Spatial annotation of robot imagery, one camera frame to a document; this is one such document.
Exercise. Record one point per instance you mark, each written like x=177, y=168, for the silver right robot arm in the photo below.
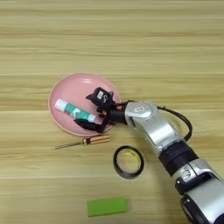
x=157, y=131

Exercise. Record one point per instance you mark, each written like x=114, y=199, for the black tape roll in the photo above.
x=128, y=176

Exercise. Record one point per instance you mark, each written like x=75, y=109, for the black box white label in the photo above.
x=100, y=95

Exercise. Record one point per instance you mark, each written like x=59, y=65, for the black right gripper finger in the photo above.
x=89, y=98
x=87, y=125

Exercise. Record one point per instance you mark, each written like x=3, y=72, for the pink round plate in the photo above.
x=73, y=87

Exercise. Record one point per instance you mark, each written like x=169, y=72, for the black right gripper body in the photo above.
x=116, y=115

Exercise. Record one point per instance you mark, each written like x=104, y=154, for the white green glue stick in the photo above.
x=70, y=108

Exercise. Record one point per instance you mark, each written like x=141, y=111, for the green rectangular block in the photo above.
x=106, y=206

